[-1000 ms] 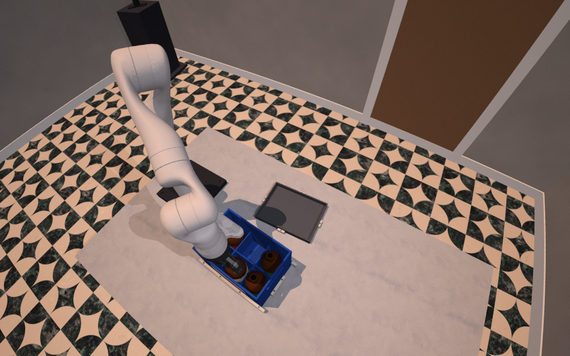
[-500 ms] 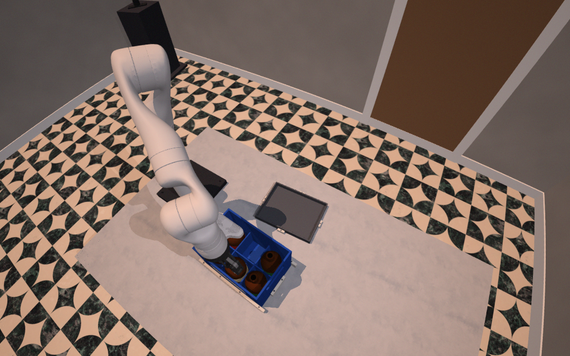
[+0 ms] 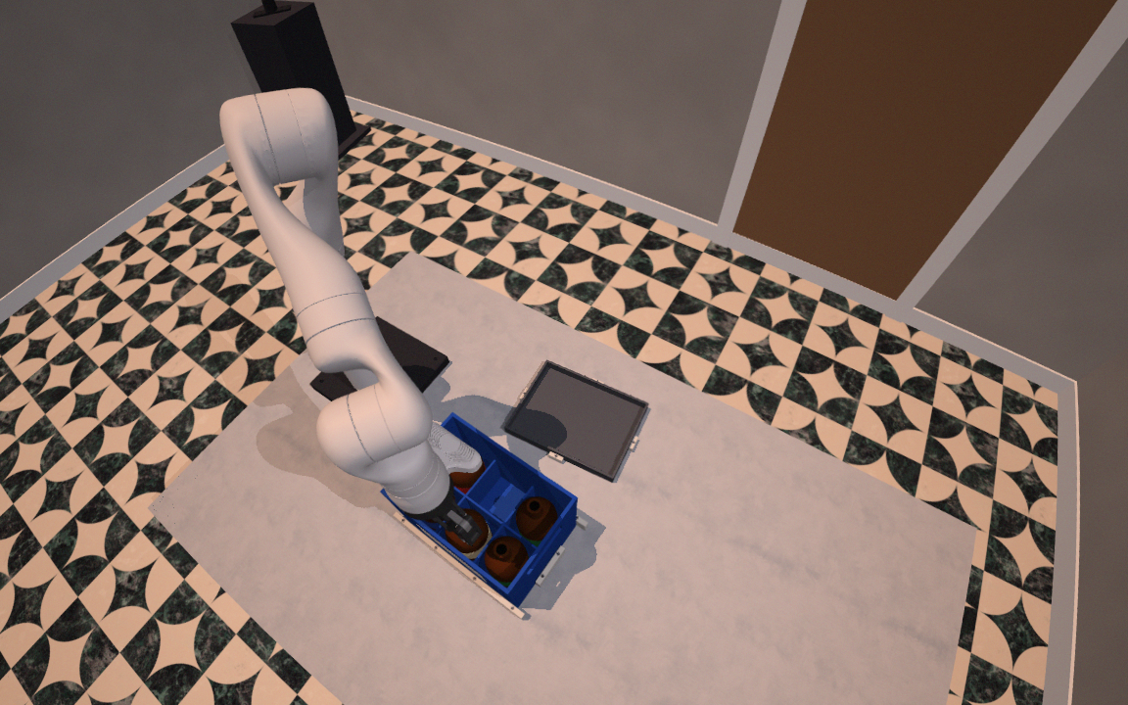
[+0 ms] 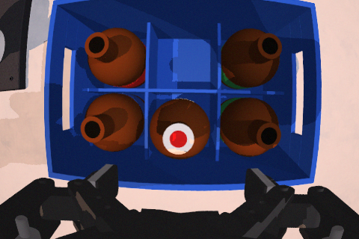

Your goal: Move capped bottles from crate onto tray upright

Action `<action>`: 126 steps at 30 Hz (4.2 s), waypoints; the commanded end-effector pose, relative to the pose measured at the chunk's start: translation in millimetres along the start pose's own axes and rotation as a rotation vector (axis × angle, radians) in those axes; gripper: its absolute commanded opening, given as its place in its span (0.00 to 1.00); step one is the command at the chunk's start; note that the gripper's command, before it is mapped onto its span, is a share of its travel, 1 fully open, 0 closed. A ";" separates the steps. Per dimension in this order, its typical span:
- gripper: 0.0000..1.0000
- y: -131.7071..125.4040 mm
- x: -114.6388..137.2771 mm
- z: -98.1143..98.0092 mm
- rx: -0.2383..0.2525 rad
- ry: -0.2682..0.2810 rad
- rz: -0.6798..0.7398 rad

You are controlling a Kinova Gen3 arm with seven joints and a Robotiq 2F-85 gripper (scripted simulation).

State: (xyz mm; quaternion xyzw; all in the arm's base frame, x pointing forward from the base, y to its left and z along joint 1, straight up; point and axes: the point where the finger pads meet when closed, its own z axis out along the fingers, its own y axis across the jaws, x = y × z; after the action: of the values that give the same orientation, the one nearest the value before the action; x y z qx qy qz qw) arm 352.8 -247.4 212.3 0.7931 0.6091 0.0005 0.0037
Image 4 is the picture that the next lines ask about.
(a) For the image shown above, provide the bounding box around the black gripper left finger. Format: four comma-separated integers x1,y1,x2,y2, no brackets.
0,164,153,239

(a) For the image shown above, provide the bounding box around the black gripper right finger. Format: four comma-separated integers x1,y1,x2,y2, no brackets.
204,168,359,239

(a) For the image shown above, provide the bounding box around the blue plastic crate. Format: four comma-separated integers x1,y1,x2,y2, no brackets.
44,0,322,191

